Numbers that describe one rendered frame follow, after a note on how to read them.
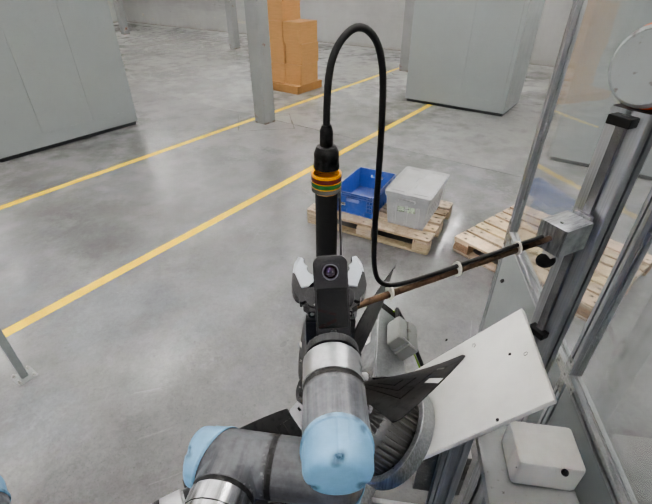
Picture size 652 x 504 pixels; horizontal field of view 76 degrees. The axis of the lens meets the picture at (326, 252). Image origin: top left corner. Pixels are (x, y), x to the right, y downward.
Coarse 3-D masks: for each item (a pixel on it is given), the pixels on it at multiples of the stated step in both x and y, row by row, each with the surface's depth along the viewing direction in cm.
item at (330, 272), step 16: (320, 256) 54; (336, 256) 54; (320, 272) 54; (336, 272) 54; (320, 288) 54; (336, 288) 54; (320, 304) 54; (336, 304) 54; (320, 320) 54; (336, 320) 54
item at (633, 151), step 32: (608, 128) 89; (640, 128) 83; (640, 160) 88; (608, 192) 92; (608, 224) 96; (576, 256) 103; (544, 288) 114; (576, 288) 106; (544, 352) 120; (480, 480) 169
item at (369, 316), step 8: (392, 272) 112; (384, 280) 102; (384, 288) 111; (376, 304) 110; (368, 312) 105; (376, 312) 114; (360, 320) 102; (368, 320) 109; (360, 328) 105; (368, 328) 111; (360, 336) 107; (368, 336) 113; (360, 344) 109; (360, 352) 110
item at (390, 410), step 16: (432, 368) 83; (448, 368) 78; (368, 384) 86; (384, 384) 83; (400, 384) 79; (416, 384) 76; (432, 384) 74; (368, 400) 78; (384, 400) 76; (400, 400) 73; (416, 400) 71; (400, 416) 69
